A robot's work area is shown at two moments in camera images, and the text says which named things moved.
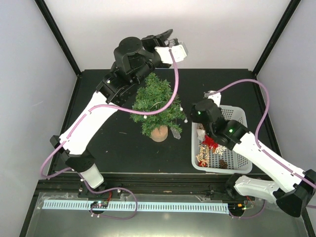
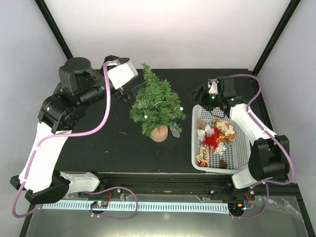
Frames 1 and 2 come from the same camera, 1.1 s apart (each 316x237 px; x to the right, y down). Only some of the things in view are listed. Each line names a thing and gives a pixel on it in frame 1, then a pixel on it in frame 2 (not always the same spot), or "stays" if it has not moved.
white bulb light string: x=181 y=109 -> x=145 y=115
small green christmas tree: x=155 y=94 stays
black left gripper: x=153 y=39 -> x=126 y=96
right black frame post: x=289 y=12 stays
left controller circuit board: x=99 y=204 stays
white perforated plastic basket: x=210 y=156 stays
